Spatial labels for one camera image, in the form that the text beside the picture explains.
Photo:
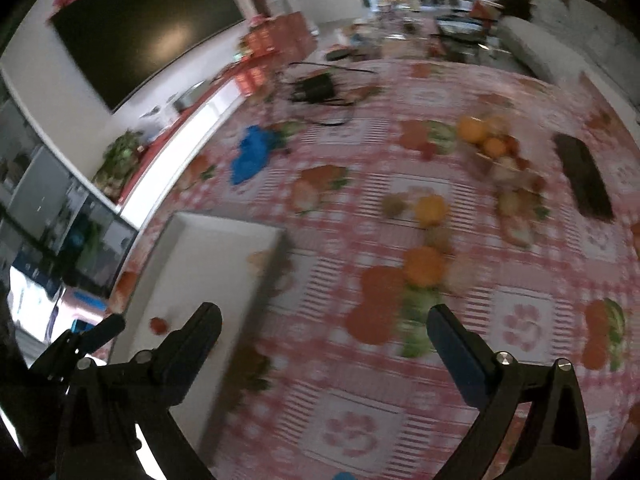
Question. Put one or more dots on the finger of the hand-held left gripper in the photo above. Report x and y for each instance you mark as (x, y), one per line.
(100, 332)

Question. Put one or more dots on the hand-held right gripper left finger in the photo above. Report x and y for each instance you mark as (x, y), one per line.
(200, 330)

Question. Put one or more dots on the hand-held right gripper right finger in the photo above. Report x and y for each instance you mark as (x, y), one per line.
(455, 355)

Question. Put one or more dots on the white rectangular tray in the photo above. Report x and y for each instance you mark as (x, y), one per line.
(200, 280)

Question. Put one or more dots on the orange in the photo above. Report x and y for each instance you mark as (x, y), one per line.
(472, 130)
(424, 265)
(431, 210)
(495, 147)

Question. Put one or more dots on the small red tomato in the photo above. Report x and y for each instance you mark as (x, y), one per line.
(159, 325)

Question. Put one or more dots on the brown round fruit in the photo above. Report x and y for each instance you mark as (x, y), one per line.
(440, 238)
(395, 205)

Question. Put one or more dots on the glass door cabinet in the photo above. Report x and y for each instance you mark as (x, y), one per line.
(45, 220)

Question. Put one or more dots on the green potted plant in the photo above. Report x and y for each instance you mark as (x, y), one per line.
(117, 160)

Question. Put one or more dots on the white low cabinet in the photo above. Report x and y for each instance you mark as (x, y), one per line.
(180, 150)

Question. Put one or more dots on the blue cloth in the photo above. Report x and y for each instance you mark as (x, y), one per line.
(252, 152)

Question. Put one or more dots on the clear plastic fruit container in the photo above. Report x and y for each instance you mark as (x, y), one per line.
(505, 160)

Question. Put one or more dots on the red checked printed tablecloth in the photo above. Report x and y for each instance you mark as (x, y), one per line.
(350, 170)

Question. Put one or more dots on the stack of red boxes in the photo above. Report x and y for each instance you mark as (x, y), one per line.
(267, 35)

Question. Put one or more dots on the black wall television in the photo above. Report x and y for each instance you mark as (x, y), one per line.
(150, 25)

